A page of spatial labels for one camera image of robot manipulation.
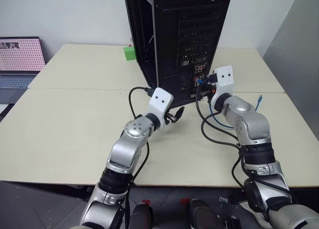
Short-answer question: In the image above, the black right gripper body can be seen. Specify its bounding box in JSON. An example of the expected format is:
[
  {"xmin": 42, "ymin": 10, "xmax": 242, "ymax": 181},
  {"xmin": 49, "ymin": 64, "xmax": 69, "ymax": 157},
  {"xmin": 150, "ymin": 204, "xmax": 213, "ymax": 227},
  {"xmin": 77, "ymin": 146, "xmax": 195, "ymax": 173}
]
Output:
[{"xmin": 202, "ymin": 82, "xmax": 217, "ymax": 98}]

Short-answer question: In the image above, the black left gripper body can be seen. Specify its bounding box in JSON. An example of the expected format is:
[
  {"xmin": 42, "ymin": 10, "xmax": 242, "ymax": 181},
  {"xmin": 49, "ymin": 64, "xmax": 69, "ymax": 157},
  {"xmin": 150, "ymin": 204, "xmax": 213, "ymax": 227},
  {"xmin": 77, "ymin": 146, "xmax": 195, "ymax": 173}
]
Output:
[{"xmin": 164, "ymin": 109, "xmax": 177, "ymax": 125}]

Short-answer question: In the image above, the blue ethernet cable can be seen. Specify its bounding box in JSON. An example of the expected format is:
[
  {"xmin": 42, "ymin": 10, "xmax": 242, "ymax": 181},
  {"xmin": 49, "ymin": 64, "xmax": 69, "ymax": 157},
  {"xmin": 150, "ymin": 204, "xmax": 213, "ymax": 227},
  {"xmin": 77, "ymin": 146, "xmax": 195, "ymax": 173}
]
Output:
[{"xmin": 196, "ymin": 77, "xmax": 264, "ymax": 129}]

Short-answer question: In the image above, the black computer tower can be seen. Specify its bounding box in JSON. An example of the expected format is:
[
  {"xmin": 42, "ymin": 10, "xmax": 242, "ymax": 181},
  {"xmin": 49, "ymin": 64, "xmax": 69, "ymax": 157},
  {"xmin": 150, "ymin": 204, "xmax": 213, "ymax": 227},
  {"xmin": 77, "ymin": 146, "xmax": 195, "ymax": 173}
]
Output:
[{"xmin": 123, "ymin": 0, "xmax": 234, "ymax": 108}]

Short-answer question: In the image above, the green block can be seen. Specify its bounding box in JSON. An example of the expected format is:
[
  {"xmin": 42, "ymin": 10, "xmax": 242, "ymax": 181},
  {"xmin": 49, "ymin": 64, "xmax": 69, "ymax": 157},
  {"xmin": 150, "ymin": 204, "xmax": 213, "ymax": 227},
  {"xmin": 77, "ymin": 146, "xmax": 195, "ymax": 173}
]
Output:
[{"xmin": 122, "ymin": 46, "xmax": 137, "ymax": 62}]

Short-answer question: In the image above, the grey partition panel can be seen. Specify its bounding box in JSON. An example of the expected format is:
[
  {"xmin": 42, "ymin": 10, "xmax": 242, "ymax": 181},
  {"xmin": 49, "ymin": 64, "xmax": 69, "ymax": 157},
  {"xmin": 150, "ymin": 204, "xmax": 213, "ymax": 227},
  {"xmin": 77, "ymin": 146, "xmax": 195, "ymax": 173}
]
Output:
[{"xmin": 262, "ymin": 4, "xmax": 319, "ymax": 146}]

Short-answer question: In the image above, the dark rounded shape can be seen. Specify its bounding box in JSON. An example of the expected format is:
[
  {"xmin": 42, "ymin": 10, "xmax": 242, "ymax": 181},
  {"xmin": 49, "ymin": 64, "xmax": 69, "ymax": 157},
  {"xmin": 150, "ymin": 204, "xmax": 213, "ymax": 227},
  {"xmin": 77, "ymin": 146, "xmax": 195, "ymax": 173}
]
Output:
[
  {"xmin": 131, "ymin": 202, "xmax": 154, "ymax": 229},
  {"xmin": 187, "ymin": 198, "xmax": 223, "ymax": 229}
]

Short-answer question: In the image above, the black ribbed block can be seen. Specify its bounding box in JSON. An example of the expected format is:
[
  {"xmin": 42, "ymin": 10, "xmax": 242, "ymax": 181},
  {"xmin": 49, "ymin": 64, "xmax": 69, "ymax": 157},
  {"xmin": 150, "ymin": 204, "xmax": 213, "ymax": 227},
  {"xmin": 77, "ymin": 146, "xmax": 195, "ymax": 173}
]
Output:
[{"xmin": 223, "ymin": 216, "xmax": 242, "ymax": 229}]

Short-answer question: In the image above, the open grey laptop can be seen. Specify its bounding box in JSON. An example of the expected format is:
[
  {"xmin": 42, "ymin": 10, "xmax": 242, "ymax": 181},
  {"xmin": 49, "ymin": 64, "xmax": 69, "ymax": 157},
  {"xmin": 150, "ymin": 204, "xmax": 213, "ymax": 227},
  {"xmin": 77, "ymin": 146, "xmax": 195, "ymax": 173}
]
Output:
[{"xmin": 0, "ymin": 36, "xmax": 47, "ymax": 91}]

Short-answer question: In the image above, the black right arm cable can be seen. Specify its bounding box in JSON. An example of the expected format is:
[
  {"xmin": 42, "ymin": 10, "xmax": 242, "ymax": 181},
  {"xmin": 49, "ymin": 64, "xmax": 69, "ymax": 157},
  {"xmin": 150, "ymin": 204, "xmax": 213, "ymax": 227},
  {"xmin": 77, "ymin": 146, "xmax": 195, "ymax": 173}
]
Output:
[{"xmin": 195, "ymin": 74, "xmax": 248, "ymax": 190}]

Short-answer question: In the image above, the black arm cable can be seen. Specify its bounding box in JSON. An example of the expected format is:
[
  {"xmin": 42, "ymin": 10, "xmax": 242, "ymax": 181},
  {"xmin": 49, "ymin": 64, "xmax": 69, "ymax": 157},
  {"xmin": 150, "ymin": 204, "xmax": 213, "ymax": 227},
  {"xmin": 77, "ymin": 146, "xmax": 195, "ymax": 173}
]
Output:
[
  {"xmin": 195, "ymin": 74, "xmax": 248, "ymax": 190},
  {"xmin": 125, "ymin": 86, "xmax": 155, "ymax": 229}
]

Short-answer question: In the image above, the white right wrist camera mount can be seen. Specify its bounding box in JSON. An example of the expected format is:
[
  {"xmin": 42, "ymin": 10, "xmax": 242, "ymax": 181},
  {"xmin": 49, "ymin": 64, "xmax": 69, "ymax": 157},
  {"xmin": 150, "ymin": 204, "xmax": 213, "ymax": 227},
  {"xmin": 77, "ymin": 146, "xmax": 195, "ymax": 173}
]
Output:
[{"xmin": 207, "ymin": 65, "xmax": 235, "ymax": 106}]

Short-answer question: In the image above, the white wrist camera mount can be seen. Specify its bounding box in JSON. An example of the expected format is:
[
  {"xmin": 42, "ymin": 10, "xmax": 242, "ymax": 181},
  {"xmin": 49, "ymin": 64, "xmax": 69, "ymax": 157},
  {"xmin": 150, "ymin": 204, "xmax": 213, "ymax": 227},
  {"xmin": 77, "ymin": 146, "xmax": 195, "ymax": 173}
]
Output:
[
  {"xmin": 207, "ymin": 65, "xmax": 235, "ymax": 106},
  {"xmin": 148, "ymin": 87, "xmax": 174, "ymax": 128}
]

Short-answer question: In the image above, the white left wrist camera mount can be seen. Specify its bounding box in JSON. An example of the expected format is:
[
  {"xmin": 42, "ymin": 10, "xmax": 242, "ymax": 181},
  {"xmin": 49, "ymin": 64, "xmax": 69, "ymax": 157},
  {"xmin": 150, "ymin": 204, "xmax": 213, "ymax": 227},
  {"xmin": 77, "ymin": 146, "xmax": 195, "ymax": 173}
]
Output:
[{"xmin": 148, "ymin": 87, "xmax": 174, "ymax": 128}]

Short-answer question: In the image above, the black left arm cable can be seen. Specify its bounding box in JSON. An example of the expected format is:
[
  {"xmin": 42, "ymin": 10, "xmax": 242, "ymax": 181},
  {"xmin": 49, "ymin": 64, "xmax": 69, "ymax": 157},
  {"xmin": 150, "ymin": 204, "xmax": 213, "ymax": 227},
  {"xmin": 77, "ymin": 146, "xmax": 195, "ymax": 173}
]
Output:
[{"xmin": 125, "ymin": 86, "xmax": 155, "ymax": 229}]

